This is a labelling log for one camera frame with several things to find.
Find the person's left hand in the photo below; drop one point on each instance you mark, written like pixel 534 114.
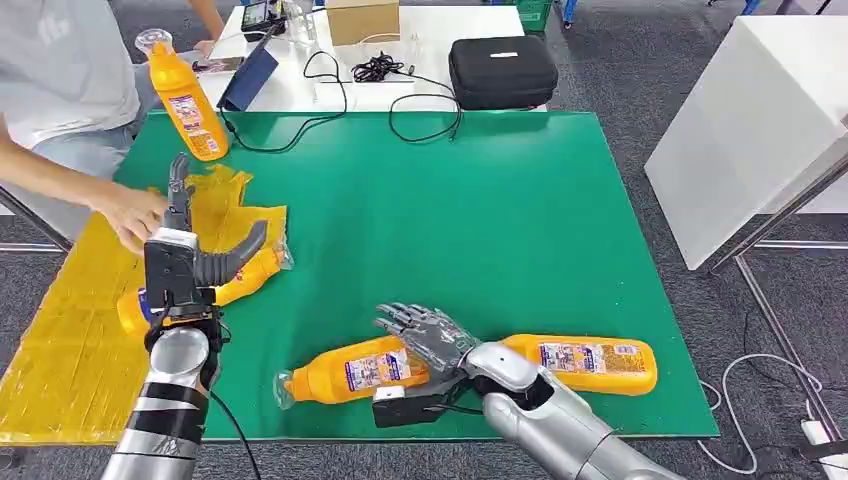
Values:
pixel 205 49

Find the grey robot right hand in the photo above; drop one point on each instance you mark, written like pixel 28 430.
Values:
pixel 434 338

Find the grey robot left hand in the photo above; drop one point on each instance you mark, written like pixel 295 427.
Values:
pixel 179 199

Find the person's right hand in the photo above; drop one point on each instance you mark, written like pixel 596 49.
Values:
pixel 136 212

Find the orange drink bottle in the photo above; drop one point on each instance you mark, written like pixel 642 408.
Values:
pixel 189 112
pixel 262 268
pixel 596 364
pixel 331 378

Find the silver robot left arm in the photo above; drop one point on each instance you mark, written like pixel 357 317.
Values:
pixel 175 358

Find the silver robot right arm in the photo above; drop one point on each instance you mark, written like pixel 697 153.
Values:
pixel 543 417

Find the black device with screen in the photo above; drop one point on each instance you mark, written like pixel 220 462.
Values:
pixel 260 17

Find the pale grey table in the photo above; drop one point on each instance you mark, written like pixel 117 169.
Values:
pixel 40 212

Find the clear plastic cup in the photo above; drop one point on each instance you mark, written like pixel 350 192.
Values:
pixel 301 20

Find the green mat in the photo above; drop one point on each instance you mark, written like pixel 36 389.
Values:
pixel 430 218

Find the person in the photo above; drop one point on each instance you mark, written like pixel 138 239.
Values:
pixel 60 66

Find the yellow sheet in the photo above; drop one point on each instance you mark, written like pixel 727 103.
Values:
pixel 66 344

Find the cardboard box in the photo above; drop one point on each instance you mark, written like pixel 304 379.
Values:
pixel 363 21

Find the black carrying case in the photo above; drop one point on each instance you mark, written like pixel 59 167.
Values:
pixel 502 73

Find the green crate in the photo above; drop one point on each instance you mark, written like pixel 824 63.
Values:
pixel 533 13

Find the white side table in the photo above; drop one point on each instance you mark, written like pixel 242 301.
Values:
pixel 748 126

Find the white power adapter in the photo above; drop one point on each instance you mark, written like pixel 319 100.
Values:
pixel 821 444

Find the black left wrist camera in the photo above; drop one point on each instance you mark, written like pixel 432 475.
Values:
pixel 169 272

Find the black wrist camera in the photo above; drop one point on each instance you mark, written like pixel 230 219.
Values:
pixel 404 411
pixel 169 272

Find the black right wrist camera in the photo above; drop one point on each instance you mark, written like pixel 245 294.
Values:
pixel 404 411

